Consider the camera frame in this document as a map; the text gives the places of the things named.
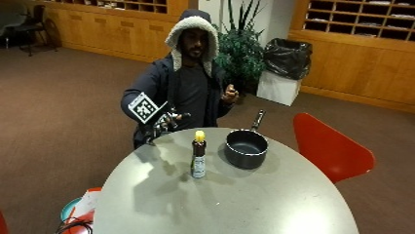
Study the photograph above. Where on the white marker cube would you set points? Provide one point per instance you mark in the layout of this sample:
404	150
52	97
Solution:
144	108

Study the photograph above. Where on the the person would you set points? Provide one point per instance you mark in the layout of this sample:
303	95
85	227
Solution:
191	87

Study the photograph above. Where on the green potted plant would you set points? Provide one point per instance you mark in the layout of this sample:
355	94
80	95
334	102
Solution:
239	52

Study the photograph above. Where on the dark sauce bottle yellow cap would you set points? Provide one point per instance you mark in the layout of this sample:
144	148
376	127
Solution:
198	154

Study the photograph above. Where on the white bin with black bag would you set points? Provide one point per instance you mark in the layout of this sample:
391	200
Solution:
283	70

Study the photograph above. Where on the dark grey saucepan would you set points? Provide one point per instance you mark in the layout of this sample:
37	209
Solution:
246	145

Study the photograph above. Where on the red chair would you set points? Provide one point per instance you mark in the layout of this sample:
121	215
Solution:
328	148

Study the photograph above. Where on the wooden pigeonhole cabinet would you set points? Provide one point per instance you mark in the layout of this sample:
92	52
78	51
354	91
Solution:
112	27
358	48

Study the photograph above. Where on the white paper sheet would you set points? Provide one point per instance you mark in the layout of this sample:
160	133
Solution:
88	201

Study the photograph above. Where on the red and teal stool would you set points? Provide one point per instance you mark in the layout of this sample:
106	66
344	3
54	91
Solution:
80	211

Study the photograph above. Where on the black chair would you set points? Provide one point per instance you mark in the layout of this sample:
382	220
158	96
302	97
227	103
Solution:
29	27

